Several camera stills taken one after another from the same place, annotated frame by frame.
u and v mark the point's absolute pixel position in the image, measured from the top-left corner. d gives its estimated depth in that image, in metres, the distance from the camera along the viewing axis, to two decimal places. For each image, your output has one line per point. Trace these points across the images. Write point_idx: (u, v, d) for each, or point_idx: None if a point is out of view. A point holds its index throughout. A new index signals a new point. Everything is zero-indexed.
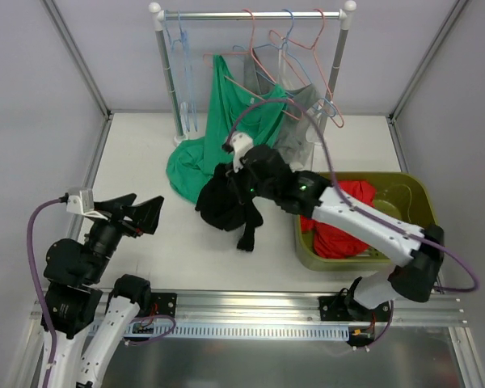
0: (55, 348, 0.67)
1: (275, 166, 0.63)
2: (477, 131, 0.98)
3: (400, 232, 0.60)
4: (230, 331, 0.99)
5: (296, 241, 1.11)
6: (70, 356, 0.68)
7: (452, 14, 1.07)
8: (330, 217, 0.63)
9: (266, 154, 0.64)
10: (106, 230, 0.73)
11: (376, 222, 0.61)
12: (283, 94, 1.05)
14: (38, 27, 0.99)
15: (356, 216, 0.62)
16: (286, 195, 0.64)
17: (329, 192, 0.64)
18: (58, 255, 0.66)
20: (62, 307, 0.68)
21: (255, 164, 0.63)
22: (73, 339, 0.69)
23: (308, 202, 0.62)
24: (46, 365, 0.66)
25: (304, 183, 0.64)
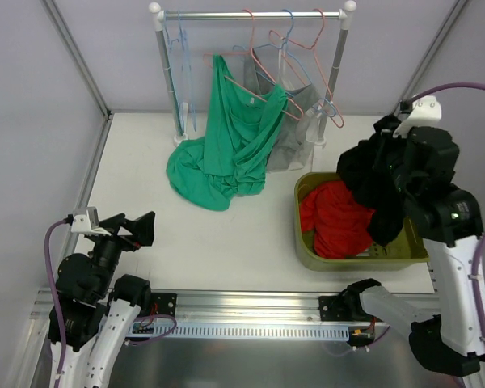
0: (62, 360, 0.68)
1: (440, 166, 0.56)
2: (476, 132, 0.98)
3: (482, 331, 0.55)
4: (230, 331, 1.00)
5: (297, 242, 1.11)
6: (78, 366, 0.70)
7: (452, 14, 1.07)
8: (444, 260, 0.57)
9: (444, 146, 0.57)
10: (109, 246, 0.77)
11: (474, 307, 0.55)
12: (283, 94, 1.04)
14: (39, 28, 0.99)
15: (466, 286, 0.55)
16: (425, 202, 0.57)
17: (470, 240, 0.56)
18: (69, 271, 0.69)
20: (68, 321, 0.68)
21: (423, 147, 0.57)
22: (79, 352, 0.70)
23: (442, 227, 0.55)
24: (55, 376, 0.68)
25: (458, 210, 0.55)
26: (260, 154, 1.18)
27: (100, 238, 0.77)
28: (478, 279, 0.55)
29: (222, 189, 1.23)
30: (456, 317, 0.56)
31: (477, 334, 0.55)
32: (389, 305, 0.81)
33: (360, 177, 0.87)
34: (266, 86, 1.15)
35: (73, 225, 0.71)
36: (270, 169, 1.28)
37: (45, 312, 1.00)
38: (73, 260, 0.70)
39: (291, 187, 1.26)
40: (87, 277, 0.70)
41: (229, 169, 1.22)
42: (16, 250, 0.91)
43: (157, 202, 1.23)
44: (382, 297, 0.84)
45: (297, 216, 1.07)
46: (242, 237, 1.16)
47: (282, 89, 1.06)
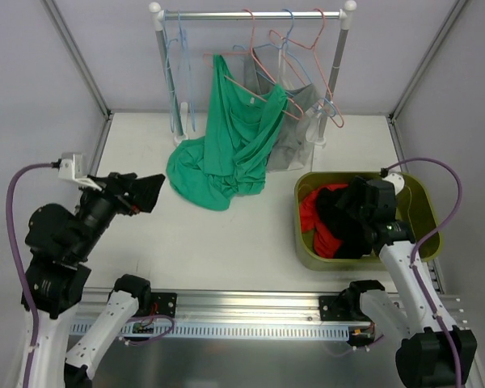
0: (38, 330, 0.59)
1: (382, 200, 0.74)
2: (477, 131, 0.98)
3: (432, 310, 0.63)
4: (229, 331, 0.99)
5: (297, 242, 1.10)
6: (56, 340, 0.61)
7: (452, 14, 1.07)
8: (390, 260, 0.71)
9: (385, 185, 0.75)
10: (100, 204, 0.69)
11: (419, 288, 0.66)
12: (283, 94, 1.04)
14: (39, 28, 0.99)
15: (409, 273, 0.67)
16: (373, 223, 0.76)
17: (408, 246, 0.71)
18: (43, 220, 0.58)
20: (44, 283, 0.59)
21: (371, 187, 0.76)
22: (57, 320, 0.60)
23: (382, 238, 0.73)
24: (28, 348, 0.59)
25: (393, 225, 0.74)
26: (260, 153, 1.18)
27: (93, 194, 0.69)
28: (416, 266, 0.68)
29: (223, 189, 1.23)
30: (410, 302, 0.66)
31: (431, 314, 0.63)
32: (385, 314, 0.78)
33: (335, 212, 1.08)
34: (266, 86, 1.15)
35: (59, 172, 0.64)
36: (270, 169, 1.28)
37: None
38: (49, 210, 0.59)
39: (290, 187, 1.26)
40: (65, 232, 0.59)
41: (229, 169, 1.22)
42: (16, 250, 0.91)
43: (157, 202, 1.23)
44: (381, 305, 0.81)
45: (297, 216, 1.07)
46: (242, 237, 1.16)
47: (282, 89, 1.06)
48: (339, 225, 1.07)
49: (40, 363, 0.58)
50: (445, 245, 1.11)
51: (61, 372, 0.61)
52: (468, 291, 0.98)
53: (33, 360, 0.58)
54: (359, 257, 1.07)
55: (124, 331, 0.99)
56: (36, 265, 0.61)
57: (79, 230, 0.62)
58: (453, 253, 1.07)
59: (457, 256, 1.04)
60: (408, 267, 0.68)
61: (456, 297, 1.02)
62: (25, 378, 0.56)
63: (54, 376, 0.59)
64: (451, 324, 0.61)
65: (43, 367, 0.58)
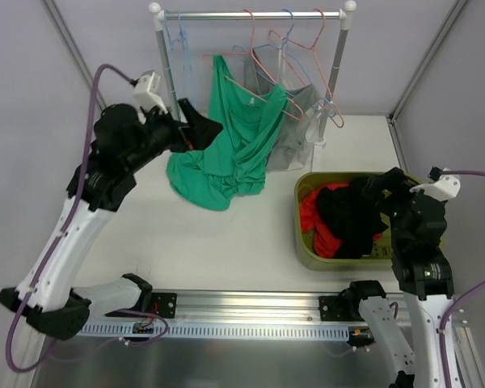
0: (71, 218, 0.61)
1: (428, 234, 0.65)
2: (476, 132, 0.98)
3: (447, 386, 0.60)
4: (230, 331, 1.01)
5: (297, 242, 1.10)
6: (82, 236, 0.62)
7: (452, 15, 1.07)
8: (417, 314, 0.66)
9: (435, 217, 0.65)
10: (159, 128, 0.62)
11: (439, 355, 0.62)
12: (283, 94, 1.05)
14: (38, 28, 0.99)
15: (433, 336, 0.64)
16: (406, 259, 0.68)
17: (441, 300, 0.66)
18: (115, 115, 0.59)
20: (94, 175, 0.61)
21: (415, 215, 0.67)
22: (94, 214, 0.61)
23: (415, 281, 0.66)
24: (56, 234, 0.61)
25: (431, 270, 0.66)
26: (259, 153, 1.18)
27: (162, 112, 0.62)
28: (444, 333, 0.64)
29: (222, 189, 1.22)
30: (424, 367, 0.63)
31: (442, 387, 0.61)
32: (385, 332, 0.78)
33: (339, 212, 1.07)
34: (266, 86, 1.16)
35: (137, 86, 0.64)
36: (270, 169, 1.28)
37: None
38: (120, 108, 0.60)
39: (290, 188, 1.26)
40: (126, 131, 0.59)
41: (229, 169, 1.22)
42: (16, 250, 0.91)
43: (157, 202, 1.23)
44: (381, 319, 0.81)
45: (297, 216, 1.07)
46: (242, 236, 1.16)
47: (282, 89, 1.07)
48: (340, 224, 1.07)
49: (60, 255, 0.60)
50: (445, 246, 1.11)
51: (73, 272, 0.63)
52: (468, 292, 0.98)
53: (56, 248, 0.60)
54: (359, 257, 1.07)
55: (124, 331, 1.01)
56: (96, 157, 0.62)
57: (139, 136, 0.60)
58: (453, 253, 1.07)
59: (457, 257, 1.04)
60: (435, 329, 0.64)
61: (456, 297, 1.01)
62: (41, 264, 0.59)
63: (65, 276, 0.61)
64: None
65: (60, 261, 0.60)
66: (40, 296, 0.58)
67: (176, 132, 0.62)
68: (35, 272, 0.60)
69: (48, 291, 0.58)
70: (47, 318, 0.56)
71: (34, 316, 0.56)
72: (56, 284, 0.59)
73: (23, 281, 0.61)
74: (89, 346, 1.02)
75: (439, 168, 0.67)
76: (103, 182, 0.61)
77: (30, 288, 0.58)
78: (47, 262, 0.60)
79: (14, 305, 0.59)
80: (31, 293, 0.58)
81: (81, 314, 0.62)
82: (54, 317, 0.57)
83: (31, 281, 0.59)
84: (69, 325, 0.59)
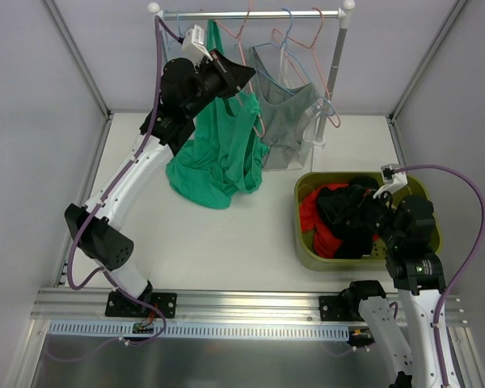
0: (146, 144, 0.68)
1: (416, 232, 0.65)
2: (477, 130, 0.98)
3: (443, 380, 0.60)
4: (230, 331, 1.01)
5: (297, 241, 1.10)
6: (149, 166, 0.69)
7: (452, 14, 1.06)
8: (411, 309, 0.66)
9: (425, 215, 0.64)
10: (211, 76, 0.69)
11: (434, 352, 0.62)
12: (256, 108, 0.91)
14: (39, 29, 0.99)
15: (427, 331, 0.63)
16: (399, 257, 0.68)
17: (434, 293, 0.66)
18: (175, 69, 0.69)
20: (166, 119, 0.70)
21: (406, 214, 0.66)
22: (164, 147, 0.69)
23: (407, 277, 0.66)
24: (129, 159, 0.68)
25: (423, 266, 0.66)
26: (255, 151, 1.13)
27: (209, 61, 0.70)
28: (438, 326, 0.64)
29: (223, 187, 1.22)
30: (420, 363, 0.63)
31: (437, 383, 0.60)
32: (385, 332, 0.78)
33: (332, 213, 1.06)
34: (281, 97, 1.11)
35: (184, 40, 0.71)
36: (270, 168, 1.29)
37: (44, 312, 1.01)
38: (179, 64, 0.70)
39: (291, 187, 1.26)
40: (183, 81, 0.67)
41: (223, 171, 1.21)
42: (16, 250, 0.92)
43: (158, 202, 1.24)
44: (381, 319, 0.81)
45: (297, 216, 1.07)
46: (242, 237, 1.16)
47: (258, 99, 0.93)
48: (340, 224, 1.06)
49: (128, 179, 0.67)
50: (445, 246, 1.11)
51: (133, 200, 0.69)
52: (469, 292, 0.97)
53: (124, 173, 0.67)
54: (359, 257, 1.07)
55: (124, 331, 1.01)
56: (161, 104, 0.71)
57: (193, 86, 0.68)
58: (453, 253, 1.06)
59: (458, 258, 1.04)
60: (429, 325, 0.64)
61: (456, 297, 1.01)
62: (111, 184, 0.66)
63: (128, 201, 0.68)
64: None
65: (126, 184, 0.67)
66: (107, 209, 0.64)
67: (225, 78, 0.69)
68: (104, 189, 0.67)
69: (114, 208, 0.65)
70: (111, 231, 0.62)
71: (100, 227, 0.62)
72: (120, 204, 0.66)
73: (90, 198, 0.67)
74: (89, 346, 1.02)
75: (388, 167, 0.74)
76: (171, 126, 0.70)
77: (100, 201, 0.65)
78: (118, 179, 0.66)
79: (80, 219, 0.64)
80: (100, 207, 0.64)
81: (128, 247, 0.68)
82: (114, 235, 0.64)
83: (102, 196, 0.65)
84: (120, 250, 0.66)
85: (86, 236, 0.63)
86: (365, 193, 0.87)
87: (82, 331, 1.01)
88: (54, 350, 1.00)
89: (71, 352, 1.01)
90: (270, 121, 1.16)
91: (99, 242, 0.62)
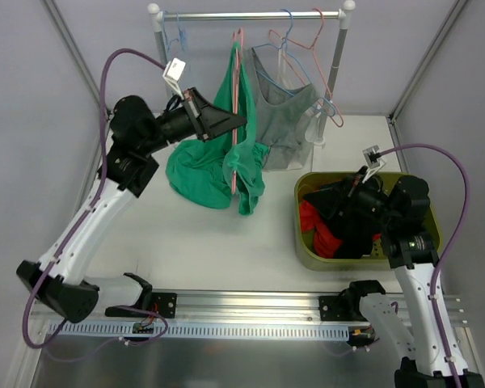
0: (101, 192, 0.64)
1: (411, 211, 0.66)
2: (477, 131, 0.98)
3: (446, 352, 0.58)
4: (230, 331, 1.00)
5: (297, 240, 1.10)
6: (108, 214, 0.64)
7: (452, 14, 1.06)
8: (407, 284, 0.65)
9: (419, 195, 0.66)
10: (178, 119, 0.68)
11: (434, 324, 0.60)
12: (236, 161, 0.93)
14: (39, 29, 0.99)
15: (425, 304, 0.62)
16: (393, 234, 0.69)
17: (428, 267, 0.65)
18: (126, 108, 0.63)
20: (124, 161, 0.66)
21: (402, 195, 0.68)
22: (123, 192, 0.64)
23: (402, 253, 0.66)
24: (85, 208, 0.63)
25: (416, 241, 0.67)
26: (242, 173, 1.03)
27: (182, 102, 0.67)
28: (436, 298, 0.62)
29: (223, 187, 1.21)
30: (422, 337, 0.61)
31: (442, 356, 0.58)
32: (386, 324, 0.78)
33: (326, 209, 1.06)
34: (281, 98, 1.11)
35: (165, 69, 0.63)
36: (270, 168, 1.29)
37: (44, 312, 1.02)
38: (131, 102, 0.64)
39: (291, 187, 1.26)
40: (138, 124, 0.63)
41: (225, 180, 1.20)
42: (16, 250, 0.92)
43: (158, 202, 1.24)
44: (381, 312, 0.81)
45: (297, 216, 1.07)
46: (242, 238, 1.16)
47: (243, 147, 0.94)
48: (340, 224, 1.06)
49: (85, 229, 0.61)
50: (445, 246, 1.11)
51: (90, 255, 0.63)
52: (469, 292, 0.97)
53: (80, 224, 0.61)
54: (359, 257, 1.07)
55: (124, 331, 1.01)
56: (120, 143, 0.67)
57: (151, 128, 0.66)
58: (453, 252, 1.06)
59: (458, 257, 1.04)
60: (427, 298, 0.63)
61: (456, 297, 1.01)
62: (65, 237, 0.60)
63: (86, 255, 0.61)
64: (462, 368, 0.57)
65: (84, 237, 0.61)
66: (62, 267, 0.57)
67: (193, 123, 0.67)
68: (58, 243, 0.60)
69: (70, 263, 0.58)
70: (68, 289, 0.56)
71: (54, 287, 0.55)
72: (78, 259, 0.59)
73: (44, 254, 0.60)
74: (89, 346, 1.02)
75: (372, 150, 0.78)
76: (132, 167, 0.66)
77: (53, 258, 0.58)
78: (73, 232, 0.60)
79: (33, 277, 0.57)
80: (54, 264, 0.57)
81: (91, 299, 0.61)
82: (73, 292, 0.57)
83: (56, 251, 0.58)
84: (82, 305, 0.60)
85: (40, 295, 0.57)
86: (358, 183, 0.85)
87: (82, 331, 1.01)
88: (55, 350, 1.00)
89: (71, 352, 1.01)
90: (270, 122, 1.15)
91: (56, 301, 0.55)
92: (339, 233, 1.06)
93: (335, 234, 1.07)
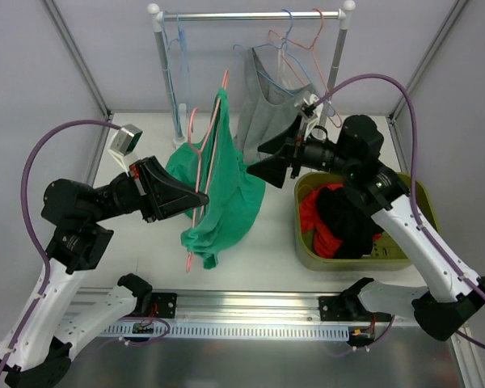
0: (49, 279, 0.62)
1: (369, 153, 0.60)
2: (477, 131, 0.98)
3: (457, 272, 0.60)
4: (229, 331, 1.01)
5: (297, 239, 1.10)
6: (60, 297, 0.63)
7: (452, 14, 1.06)
8: (394, 226, 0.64)
9: (369, 132, 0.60)
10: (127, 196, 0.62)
11: (436, 252, 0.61)
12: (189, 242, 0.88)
14: (39, 30, 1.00)
15: (419, 236, 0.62)
16: (358, 183, 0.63)
17: (402, 200, 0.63)
18: (58, 196, 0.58)
20: (71, 238, 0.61)
21: (354, 140, 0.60)
22: (71, 276, 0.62)
23: (374, 197, 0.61)
24: (35, 296, 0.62)
25: (381, 180, 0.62)
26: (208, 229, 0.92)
27: (129, 179, 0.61)
28: (424, 227, 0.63)
29: None
30: (428, 268, 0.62)
31: (456, 277, 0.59)
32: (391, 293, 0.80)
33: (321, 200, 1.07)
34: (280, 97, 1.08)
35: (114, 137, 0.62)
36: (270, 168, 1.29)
37: None
38: (64, 187, 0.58)
39: (291, 187, 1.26)
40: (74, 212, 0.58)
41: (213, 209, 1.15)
42: (15, 250, 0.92)
43: None
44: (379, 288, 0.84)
45: (297, 215, 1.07)
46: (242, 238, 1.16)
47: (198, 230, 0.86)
48: (340, 225, 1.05)
49: (36, 318, 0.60)
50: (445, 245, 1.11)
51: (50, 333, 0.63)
52: None
53: (30, 314, 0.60)
54: (359, 257, 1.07)
55: (124, 331, 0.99)
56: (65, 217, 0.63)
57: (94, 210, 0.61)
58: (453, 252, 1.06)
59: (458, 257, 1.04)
60: (417, 230, 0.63)
61: None
62: (19, 326, 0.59)
63: (44, 337, 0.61)
64: (474, 277, 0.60)
65: (37, 323, 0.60)
66: (18, 356, 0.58)
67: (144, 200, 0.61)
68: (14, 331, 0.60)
69: (26, 353, 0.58)
70: (27, 377, 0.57)
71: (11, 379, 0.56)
72: (33, 347, 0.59)
73: (2, 340, 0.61)
74: (88, 346, 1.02)
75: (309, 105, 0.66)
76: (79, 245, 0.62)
77: (9, 348, 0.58)
78: (25, 322, 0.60)
79: None
80: (10, 354, 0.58)
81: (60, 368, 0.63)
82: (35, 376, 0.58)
83: (10, 341, 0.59)
84: (52, 377, 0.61)
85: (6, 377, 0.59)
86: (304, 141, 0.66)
87: None
88: None
89: None
90: (270, 120, 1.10)
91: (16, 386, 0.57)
92: (339, 231, 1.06)
93: (335, 234, 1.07)
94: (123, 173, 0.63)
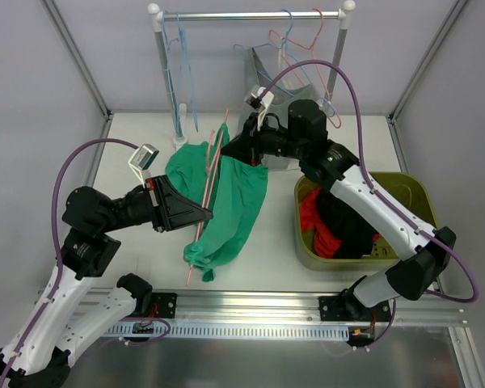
0: (59, 284, 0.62)
1: (314, 130, 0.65)
2: (476, 131, 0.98)
3: (413, 226, 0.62)
4: (229, 331, 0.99)
5: (297, 239, 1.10)
6: (68, 304, 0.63)
7: (453, 14, 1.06)
8: (350, 195, 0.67)
9: (313, 112, 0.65)
10: (140, 206, 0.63)
11: (392, 211, 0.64)
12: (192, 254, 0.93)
14: (38, 29, 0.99)
15: (373, 199, 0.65)
16: (312, 161, 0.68)
17: (354, 170, 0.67)
18: (82, 201, 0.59)
20: (82, 245, 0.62)
21: (298, 120, 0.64)
22: (80, 281, 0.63)
23: (328, 171, 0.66)
24: (43, 300, 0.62)
25: (333, 155, 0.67)
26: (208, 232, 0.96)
27: (143, 190, 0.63)
28: (377, 190, 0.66)
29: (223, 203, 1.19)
30: (388, 227, 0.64)
31: (412, 230, 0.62)
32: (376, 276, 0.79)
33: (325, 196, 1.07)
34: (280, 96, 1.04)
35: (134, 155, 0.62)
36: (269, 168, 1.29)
37: None
38: (85, 193, 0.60)
39: (291, 187, 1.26)
40: (93, 217, 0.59)
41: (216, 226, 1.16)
42: (15, 250, 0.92)
43: None
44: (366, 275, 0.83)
45: (297, 215, 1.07)
46: None
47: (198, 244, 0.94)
48: (340, 225, 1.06)
49: (43, 322, 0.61)
50: None
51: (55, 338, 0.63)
52: (469, 292, 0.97)
53: (38, 318, 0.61)
54: (358, 257, 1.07)
55: (124, 331, 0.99)
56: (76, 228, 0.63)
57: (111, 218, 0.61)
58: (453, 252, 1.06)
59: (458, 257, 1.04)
60: (371, 194, 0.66)
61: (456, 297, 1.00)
62: (27, 329, 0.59)
63: (48, 340, 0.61)
64: (431, 230, 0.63)
65: (44, 328, 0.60)
66: (23, 360, 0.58)
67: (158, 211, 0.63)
68: (20, 335, 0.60)
69: (31, 356, 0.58)
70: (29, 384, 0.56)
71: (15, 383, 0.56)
72: (38, 351, 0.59)
73: (7, 344, 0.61)
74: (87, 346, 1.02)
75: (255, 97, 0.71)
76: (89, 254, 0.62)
77: (14, 352, 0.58)
78: (31, 326, 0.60)
79: None
80: (15, 358, 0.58)
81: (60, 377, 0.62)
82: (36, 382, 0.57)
83: (16, 345, 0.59)
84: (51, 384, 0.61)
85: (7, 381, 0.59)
86: (259, 124, 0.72)
87: None
88: None
89: None
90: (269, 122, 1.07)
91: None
92: (337, 231, 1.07)
93: (334, 234, 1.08)
94: (138, 186, 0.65)
